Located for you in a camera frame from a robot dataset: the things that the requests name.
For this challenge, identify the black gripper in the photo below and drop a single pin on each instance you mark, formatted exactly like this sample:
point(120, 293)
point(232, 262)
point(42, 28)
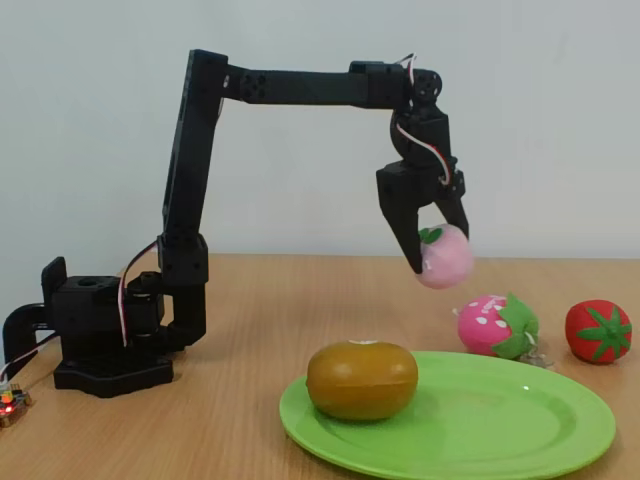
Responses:
point(400, 186)

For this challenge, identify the pink plush peach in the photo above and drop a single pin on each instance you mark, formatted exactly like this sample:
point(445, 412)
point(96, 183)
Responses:
point(447, 260)

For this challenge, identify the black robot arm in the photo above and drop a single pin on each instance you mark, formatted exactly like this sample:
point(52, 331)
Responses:
point(195, 175)

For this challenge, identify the green plate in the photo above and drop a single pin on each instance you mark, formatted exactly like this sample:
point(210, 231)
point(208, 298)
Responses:
point(475, 425)

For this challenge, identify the pink plush strawberry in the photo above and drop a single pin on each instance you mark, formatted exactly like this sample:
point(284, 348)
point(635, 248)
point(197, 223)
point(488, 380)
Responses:
point(482, 325)

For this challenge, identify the brown kiwi toy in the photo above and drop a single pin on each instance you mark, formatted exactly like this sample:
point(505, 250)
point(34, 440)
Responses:
point(360, 380)

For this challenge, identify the red plush tomato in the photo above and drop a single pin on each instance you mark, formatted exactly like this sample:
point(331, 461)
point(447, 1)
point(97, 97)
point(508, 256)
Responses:
point(595, 332)

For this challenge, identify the black table clamp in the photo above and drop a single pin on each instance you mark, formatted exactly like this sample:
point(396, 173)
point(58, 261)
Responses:
point(12, 325)

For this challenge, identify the small controller circuit board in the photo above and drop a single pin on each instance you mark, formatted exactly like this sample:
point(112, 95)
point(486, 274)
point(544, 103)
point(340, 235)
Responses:
point(12, 405)

